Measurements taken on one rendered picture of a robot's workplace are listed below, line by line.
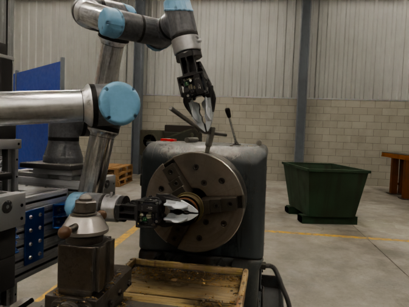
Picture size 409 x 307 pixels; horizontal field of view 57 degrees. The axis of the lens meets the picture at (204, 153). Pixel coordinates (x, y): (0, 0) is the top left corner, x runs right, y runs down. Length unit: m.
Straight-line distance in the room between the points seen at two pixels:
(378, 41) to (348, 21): 1.00
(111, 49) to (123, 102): 0.49
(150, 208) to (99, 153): 0.29
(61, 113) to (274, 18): 10.90
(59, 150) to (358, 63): 10.78
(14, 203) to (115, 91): 0.40
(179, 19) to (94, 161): 0.49
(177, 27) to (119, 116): 0.28
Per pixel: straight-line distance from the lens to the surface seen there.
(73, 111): 1.04
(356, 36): 11.92
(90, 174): 1.19
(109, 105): 1.02
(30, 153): 7.26
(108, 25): 1.06
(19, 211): 1.14
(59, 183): 1.53
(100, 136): 1.18
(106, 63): 1.51
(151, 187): 1.21
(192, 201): 1.04
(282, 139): 11.24
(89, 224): 0.66
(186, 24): 1.04
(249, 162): 1.30
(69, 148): 1.54
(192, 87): 1.00
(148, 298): 1.01
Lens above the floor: 1.30
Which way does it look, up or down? 3 degrees down
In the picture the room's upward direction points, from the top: 2 degrees clockwise
